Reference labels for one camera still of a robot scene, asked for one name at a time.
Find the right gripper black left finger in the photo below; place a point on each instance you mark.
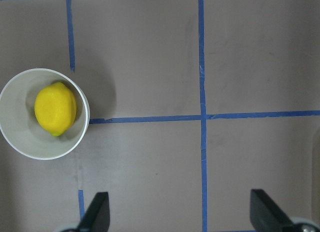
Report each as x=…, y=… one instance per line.
x=97, y=216

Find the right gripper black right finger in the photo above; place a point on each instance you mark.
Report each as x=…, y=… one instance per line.
x=266, y=216

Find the white bowl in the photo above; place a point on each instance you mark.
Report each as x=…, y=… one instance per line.
x=18, y=122

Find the yellow lemon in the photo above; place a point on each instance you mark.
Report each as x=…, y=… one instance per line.
x=55, y=108

